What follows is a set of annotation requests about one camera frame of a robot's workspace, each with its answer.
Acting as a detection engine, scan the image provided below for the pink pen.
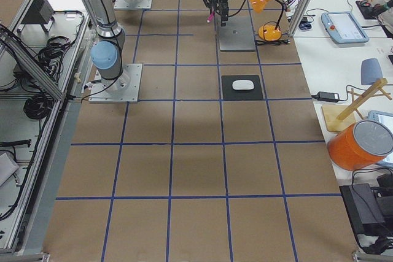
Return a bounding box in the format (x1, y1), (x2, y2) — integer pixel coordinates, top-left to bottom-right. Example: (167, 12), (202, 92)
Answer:
(206, 12), (214, 23)

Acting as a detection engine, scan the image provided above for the white computer mouse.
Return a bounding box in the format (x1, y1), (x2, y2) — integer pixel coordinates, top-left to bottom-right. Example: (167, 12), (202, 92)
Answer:
(232, 79), (254, 91)

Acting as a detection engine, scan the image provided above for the black mousepad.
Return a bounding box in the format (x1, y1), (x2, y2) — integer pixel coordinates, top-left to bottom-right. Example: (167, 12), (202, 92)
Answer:
(221, 75), (263, 101)

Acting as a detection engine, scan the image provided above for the silver laptop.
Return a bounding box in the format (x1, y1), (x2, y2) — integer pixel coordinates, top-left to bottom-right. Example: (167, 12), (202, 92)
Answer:
(217, 16), (255, 52)

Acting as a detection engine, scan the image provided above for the orange desk lamp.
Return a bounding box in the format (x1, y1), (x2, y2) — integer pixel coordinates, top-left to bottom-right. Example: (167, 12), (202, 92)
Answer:
(249, 0), (284, 43)

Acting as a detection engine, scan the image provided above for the black power adapter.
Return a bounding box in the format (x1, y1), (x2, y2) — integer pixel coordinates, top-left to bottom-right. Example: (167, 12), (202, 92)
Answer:
(313, 91), (340, 102)

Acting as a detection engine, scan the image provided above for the wooden stand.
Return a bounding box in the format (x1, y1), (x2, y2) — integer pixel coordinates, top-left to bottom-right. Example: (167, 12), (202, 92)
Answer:
(322, 77), (392, 133)

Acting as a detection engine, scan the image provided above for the orange cylindrical container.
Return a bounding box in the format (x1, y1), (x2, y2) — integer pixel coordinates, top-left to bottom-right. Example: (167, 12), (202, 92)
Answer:
(327, 120), (392, 171)

